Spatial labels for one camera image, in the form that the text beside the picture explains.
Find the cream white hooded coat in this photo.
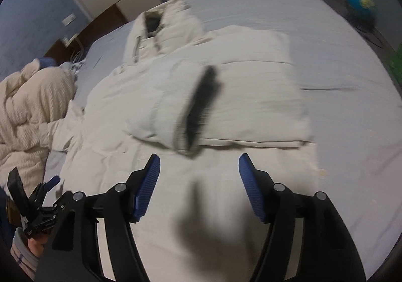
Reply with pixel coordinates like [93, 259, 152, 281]
[51, 0, 329, 282]

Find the person's left hand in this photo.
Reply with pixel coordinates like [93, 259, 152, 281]
[27, 234, 50, 258]

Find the cream knitted blanket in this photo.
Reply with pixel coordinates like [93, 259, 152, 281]
[1, 59, 76, 195]

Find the brown wooden headboard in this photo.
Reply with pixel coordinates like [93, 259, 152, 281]
[44, 5, 128, 65]

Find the light blue bed sheet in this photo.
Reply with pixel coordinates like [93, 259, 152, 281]
[48, 0, 401, 278]

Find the green shopping bag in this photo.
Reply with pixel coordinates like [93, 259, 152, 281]
[389, 44, 402, 85]

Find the blue globe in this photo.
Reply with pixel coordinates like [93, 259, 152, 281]
[344, 0, 375, 20]

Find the white charger cable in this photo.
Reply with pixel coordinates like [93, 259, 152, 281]
[64, 33, 87, 72]

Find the white wall socket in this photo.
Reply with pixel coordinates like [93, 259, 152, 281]
[62, 14, 76, 26]

